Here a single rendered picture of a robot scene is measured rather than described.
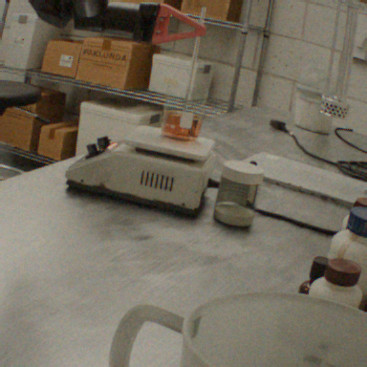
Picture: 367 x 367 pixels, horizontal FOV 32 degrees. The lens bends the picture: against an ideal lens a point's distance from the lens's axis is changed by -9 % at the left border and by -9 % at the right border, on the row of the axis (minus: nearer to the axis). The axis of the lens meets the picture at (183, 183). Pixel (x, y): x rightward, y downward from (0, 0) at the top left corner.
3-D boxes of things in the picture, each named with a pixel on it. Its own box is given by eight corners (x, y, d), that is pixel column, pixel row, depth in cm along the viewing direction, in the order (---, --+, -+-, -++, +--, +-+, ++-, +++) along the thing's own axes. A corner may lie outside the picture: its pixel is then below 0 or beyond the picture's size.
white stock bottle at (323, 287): (279, 354, 61) (309, 263, 59) (304, 336, 66) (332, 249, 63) (326, 372, 59) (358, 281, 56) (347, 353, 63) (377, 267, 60)
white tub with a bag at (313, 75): (313, 123, 205) (323, 59, 199) (342, 137, 193) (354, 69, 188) (279, 119, 197) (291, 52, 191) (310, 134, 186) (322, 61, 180)
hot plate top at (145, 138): (119, 144, 98) (121, 138, 97) (140, 130, 109) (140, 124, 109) (204, 161, 96) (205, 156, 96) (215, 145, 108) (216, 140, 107)
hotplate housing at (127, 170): (62, 186, 100) (70, 134, 98) (87, 167, 113) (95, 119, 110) (210, 222, 97) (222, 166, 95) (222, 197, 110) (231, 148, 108)
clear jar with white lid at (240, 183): (258, 229, 98) (270, 175, 96) (219, 226, 96) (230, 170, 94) (245, 215, 103) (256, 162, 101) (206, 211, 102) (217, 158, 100)
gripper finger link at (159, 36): (211, 11, 104) (154, 2, 104) (207, 11, 97) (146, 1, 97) (204, 50, 106) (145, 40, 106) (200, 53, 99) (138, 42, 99)
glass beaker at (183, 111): (208, 145, 104) (218, 91, 102) (182, 148, 99) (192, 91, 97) (171, 133, 108) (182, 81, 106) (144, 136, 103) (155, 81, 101)
